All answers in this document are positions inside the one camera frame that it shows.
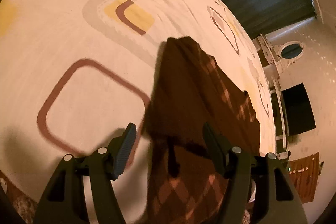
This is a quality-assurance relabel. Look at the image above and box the white tv stand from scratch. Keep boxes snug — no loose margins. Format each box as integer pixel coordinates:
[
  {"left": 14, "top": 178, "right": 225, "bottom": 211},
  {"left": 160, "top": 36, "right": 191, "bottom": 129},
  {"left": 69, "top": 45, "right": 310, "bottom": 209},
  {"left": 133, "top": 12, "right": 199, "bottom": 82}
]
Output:
[{"left": 269, "top": 76, "right": 290, "bottom": 161}]

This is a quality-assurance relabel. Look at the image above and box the white oval vanity mirror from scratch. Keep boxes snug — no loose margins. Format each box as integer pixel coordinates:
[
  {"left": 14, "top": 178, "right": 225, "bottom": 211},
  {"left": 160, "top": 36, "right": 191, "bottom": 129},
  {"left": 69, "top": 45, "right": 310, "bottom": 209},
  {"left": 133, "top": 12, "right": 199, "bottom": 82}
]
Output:
[{"left": 278, "top": 41, "right": 303, "bottom": 60}]

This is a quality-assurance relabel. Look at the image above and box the black flat television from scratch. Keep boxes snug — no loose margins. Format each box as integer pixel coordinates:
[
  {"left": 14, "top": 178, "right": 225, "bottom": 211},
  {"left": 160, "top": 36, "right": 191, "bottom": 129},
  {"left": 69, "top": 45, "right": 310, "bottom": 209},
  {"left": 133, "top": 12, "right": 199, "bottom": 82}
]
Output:
[{"left": 281, "top": 83, "right": 316, "bottom": 136}]

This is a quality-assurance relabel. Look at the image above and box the brown wooden door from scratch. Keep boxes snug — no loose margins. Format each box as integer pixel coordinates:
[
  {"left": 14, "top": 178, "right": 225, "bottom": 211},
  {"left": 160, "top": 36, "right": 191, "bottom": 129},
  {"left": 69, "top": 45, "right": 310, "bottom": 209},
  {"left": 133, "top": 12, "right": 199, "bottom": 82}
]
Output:
[{"left": 288, "top": 152, "right": 319, "bottom": 203}]

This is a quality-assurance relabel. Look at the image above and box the dark brown plaid sweater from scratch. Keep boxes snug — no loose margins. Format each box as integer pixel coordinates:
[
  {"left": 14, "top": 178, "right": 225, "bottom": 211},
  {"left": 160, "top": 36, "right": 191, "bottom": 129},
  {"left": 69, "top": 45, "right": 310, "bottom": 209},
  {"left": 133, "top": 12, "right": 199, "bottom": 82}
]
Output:
[{"left": 145, "top": 37, "right": 260, "bottom": 223}]

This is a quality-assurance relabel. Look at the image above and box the patterned floor rug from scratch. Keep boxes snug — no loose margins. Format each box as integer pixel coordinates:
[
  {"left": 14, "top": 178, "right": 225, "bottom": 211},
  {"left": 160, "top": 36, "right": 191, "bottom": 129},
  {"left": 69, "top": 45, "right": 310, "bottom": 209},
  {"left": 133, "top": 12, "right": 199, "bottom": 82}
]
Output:
[{"left": 1, "top": 172, "right": 38, "bottom": 223}]

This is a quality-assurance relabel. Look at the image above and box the white dressing table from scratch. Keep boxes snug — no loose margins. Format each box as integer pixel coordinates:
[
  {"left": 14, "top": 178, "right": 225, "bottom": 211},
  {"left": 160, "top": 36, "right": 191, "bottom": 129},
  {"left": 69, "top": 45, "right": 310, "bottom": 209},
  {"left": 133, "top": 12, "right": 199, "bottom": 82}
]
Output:
[{"left": 252, "top": 34, "right": 285, "bottom": 81}]

